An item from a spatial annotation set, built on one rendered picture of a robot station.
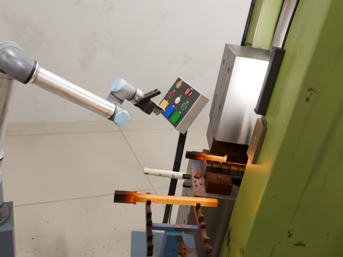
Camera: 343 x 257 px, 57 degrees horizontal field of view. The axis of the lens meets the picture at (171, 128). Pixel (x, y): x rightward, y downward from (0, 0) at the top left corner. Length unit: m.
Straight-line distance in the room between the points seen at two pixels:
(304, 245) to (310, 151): 0.43
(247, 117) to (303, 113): 0.41
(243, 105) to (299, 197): 0.45
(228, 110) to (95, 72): 2.75
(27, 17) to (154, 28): 1.41
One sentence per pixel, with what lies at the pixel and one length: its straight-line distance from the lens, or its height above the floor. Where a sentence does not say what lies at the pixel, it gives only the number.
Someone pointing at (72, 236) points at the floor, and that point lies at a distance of 2.57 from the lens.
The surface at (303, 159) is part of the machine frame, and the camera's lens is 1.21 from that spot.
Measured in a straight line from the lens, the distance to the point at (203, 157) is 1.66.
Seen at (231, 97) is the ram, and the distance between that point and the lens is 1.43.
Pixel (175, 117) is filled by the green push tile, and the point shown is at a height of 1.02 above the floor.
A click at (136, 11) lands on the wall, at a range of 3.96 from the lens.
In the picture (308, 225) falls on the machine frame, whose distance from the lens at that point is 1.40.
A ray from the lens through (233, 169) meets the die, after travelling 1.66.
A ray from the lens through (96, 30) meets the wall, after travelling 3.89.
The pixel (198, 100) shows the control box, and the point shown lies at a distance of 1.99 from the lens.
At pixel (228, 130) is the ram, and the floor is 1.23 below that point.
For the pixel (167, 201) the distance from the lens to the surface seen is 1.37.
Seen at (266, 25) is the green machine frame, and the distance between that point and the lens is 1.71.
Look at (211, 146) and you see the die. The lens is 1.57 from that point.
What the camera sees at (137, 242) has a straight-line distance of 1.55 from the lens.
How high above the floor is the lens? 1.81
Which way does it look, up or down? 25 degrees down
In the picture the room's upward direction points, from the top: 10 degrees clockwise
